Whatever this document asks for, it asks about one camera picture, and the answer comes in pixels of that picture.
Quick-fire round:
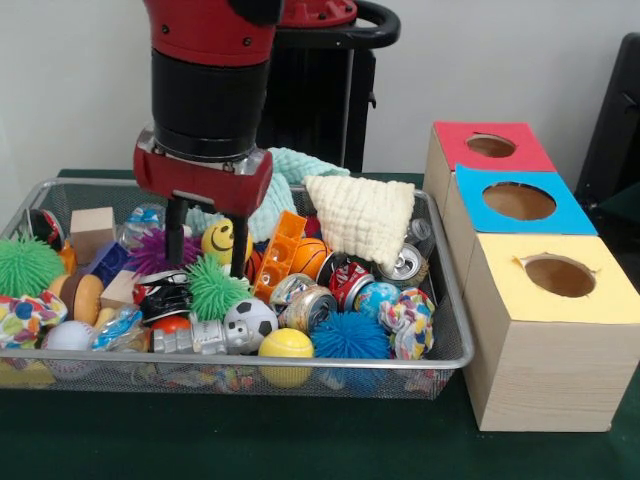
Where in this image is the red crushed soda can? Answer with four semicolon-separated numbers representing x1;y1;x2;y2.
133;270;193;323

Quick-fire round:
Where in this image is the small soccer ball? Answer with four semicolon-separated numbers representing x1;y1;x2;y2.
223;297;280;353

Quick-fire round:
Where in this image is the small green spiky ball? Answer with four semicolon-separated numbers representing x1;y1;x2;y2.
185;255;253;323

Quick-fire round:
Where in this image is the yellow smiley ball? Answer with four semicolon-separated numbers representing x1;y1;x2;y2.
201;218;255;269

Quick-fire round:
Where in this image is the black chair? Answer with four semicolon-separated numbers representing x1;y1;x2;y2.
575;33;640;261

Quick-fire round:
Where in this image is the cream yellow waffle cloth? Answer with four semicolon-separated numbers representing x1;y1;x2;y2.
302;172;416;273

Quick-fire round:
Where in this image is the colourful rope knot toy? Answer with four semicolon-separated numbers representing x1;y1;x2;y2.
378;288;434;361

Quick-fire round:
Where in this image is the mint green waffle cloth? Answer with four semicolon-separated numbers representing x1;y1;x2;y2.
186;148;351;243

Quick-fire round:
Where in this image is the blue spiky rubber ball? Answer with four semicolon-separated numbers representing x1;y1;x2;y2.
310;310;393;361

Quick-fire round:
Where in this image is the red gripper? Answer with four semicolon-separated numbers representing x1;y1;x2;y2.
133;130;274;280

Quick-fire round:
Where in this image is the clear mesh bin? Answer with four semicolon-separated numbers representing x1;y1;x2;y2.
0;178;475;401

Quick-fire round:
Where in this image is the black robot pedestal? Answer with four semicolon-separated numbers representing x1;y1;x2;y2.
255;0;401;173

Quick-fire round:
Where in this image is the dark green tablecloth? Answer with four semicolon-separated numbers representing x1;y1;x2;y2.
0;168;640;480

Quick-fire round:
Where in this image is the green spiky rubber ball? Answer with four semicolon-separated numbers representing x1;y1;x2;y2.
0;235;66;296

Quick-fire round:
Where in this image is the wooden box with three holes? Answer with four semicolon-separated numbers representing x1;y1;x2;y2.
423;121;640;433

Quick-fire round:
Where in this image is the purple spiky monster toy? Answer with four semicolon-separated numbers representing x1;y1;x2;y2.
125;228;206;277

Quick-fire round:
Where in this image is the orange plastic toy block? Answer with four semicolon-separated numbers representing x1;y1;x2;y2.
252;210;309;304

